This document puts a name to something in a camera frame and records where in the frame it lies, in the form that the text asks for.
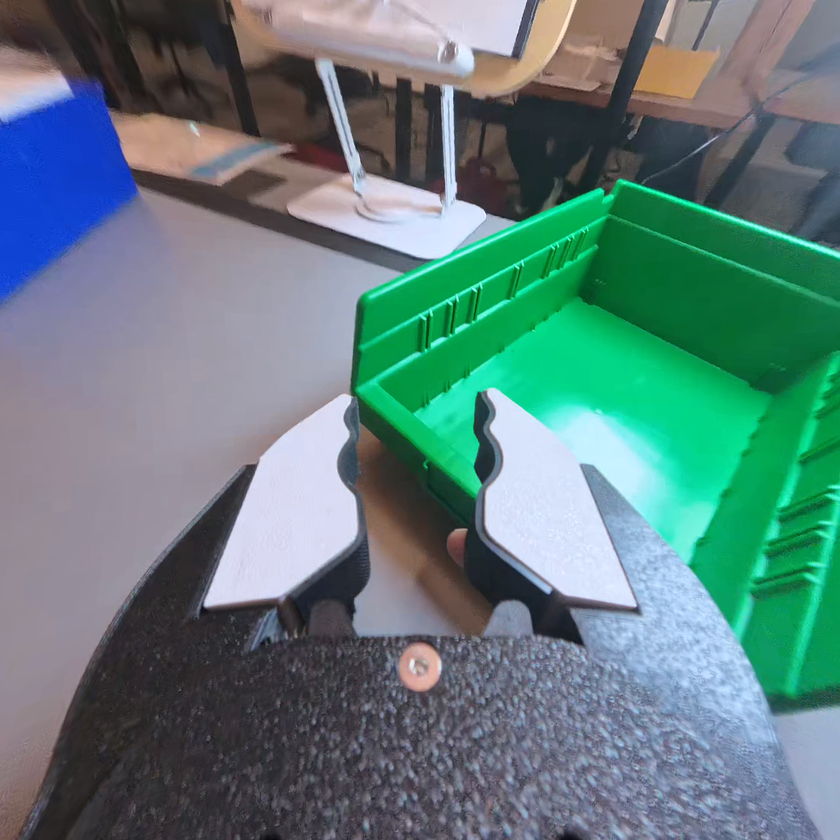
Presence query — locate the brown table with black legs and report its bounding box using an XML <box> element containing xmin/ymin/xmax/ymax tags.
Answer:
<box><xmin>518</xmin><ymin>62</ymin><xmax>840</xmax><ymax>211</ymax></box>

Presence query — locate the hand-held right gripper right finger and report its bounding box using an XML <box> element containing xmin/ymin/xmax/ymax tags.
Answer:
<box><xmin>467</xmin><ymin>388</ymin><xmax>639</xmax><ymax>613</ymax></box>

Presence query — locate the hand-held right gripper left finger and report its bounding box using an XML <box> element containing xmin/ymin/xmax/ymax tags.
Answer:
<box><xmin>203</xmin><ymin>394</ymin><xmax>370</xmax><ymax>613</ymax></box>

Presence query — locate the paper booklet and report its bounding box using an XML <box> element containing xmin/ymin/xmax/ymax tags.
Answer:
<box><xmin>112</xmin><ymin>113</ymin><xmax>295</xmax><ymax>188</ymax></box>

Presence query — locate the blue plastic bin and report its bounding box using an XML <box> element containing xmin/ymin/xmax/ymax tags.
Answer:
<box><xmin>0</xmin><ymin>49</ymin><xmax>139</xmax><ymax>306</ymax></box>

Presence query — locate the white desk lamp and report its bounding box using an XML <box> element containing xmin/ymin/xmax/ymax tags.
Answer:
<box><xmin>269</xmin><ymin>13</ymin><xmax>488</xmax><ymax>260</ymax></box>

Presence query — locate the yellow envelope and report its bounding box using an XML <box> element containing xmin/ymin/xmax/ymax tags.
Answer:
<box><xmin>633</xmin><ymin>45</ymin><xmax>721</xmax><ymax>99</ymax></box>

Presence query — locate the green plastic bin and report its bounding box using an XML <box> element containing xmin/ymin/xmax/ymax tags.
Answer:
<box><xmin>351</xmin><ymin>178</ymin><xmax>840</xmax><ymax>713</ymax></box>

